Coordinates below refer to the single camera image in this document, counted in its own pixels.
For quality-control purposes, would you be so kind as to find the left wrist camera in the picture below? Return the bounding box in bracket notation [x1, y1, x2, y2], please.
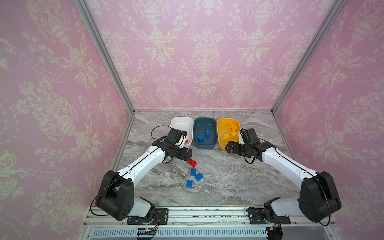
[165, 128, 188, 148]

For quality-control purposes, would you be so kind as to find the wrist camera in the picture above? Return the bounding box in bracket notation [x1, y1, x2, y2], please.
[165, 128, 188, 148]
[239, 129, 261, 146]

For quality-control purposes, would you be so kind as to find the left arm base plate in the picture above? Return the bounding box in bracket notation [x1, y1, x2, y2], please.
[127, 208, 169, 225]

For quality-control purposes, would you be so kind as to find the dark teal plastic bin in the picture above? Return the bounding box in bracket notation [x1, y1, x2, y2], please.
[193, 117, 218, 150]

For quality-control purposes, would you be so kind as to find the yellow plastic bin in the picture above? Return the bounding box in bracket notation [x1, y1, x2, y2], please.
[217, 118, 241, 150]

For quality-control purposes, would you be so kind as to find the yellow rounded lego 120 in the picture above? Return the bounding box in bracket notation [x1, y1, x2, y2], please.
[227, 123, 238, 132]

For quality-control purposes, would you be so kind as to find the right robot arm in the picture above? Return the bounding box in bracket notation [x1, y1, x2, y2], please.
[225, 141, 342, 223]

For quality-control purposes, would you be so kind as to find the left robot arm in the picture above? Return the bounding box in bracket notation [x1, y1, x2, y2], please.
[91, 140, 193, 224]

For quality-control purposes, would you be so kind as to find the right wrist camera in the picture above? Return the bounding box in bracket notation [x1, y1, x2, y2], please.
[239, 129, 261, 146]

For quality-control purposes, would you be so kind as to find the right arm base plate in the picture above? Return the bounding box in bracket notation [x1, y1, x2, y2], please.
[245, 207, 291, 225]

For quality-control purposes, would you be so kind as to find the white plastic bin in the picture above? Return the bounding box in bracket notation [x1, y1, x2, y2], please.
[170, 117, 194, 148]

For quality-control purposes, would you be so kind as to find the blue sloped lego brick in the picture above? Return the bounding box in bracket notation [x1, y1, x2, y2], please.
[195, 173, 204, 182]

